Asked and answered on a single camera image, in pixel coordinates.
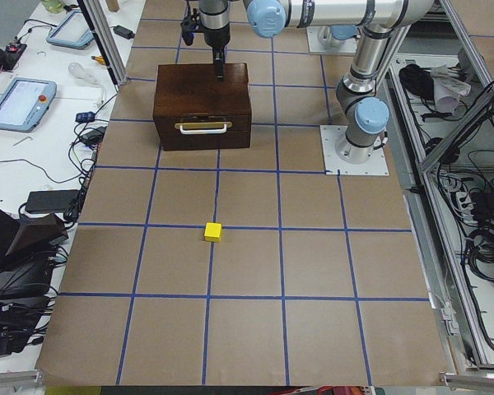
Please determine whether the aluminium frame post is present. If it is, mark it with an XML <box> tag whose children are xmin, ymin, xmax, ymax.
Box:
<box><xmin>77</xmin><ymin>0</ymin><xmax>128</xmax><ymax>86</ymax></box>

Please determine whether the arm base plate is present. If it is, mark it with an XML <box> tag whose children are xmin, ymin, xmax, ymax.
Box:
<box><xmin>320</xmin><ymin>125</ymin><xmax>389</xmax><ymax>176</ymax></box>
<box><xmin>306</xmin><ymin>25</ymin><xmax>359</xmax><ymax>56</ymax></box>

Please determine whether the black power adapter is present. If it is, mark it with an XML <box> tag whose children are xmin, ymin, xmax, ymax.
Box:
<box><xmin>113</xmin><ymin>25</ymin><xmax>135</xmax><ymax>40</ymax></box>

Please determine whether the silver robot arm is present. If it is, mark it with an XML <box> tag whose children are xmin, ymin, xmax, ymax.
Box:
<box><xmin>244</xmin><ymin>0</ymin><xmax>433</xmax><ymax>165</ymax></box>
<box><xmin>198</xmin><ymin>0</ymin><xmax>231</xmax><ymax>80</ymax></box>

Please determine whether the blue small device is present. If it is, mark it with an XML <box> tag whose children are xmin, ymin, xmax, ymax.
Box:
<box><xmin>75</xmin><ymin>111</ymin><xmax>96</xmax><ymax>123</ymax></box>

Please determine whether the teach pendant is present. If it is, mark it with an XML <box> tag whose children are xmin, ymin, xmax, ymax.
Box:
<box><xmin>46</xmin><ymin>9</ymin><xmax>94</xmax><ymax>49</ymax></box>
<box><xmin>0</xmin><ymin>77</ymin><xmax>57</xmax><ymax>132</ymax></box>

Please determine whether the near teach pendant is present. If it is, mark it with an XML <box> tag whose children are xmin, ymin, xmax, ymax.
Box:
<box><xmin>0</xmin><ymin>77</ymin><xmax>57</xmax><ymax>132</ymax></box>

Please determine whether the wooden drawer with handle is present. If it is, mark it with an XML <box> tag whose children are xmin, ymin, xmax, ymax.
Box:
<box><xmin>154</xmin><ymin>115</ymin><xmax>252</xmax><ymax>151</ymax></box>

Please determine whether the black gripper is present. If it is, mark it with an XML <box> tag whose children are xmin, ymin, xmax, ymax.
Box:
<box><xmin>203</xmin><ymin>25</ymin><xmax>231</xmax><ymax>79</ymax></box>

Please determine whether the yellow cube block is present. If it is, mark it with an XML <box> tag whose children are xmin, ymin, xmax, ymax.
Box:
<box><xmin>203</xmin><ymin>222</ymin><xmax>222</xmax><ymax>243</ymax></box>

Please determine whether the dark wooden drawer box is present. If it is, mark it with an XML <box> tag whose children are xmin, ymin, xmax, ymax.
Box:
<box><xmin>152</xmin><ymin>62</ymin><xmax>253</xmax><ymax>151</ymax></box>

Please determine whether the black power brick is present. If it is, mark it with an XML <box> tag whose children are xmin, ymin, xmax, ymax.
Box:
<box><xmin>25</xmin><ymin>189</ymin><xmax>78</xmax><ymax>214</ymax></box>

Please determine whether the far teach pendant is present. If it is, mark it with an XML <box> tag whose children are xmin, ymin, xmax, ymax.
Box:
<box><xmin>46</xmin><ymin>9</ymin><xmax>94</xmax><ymax>49</ymax></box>

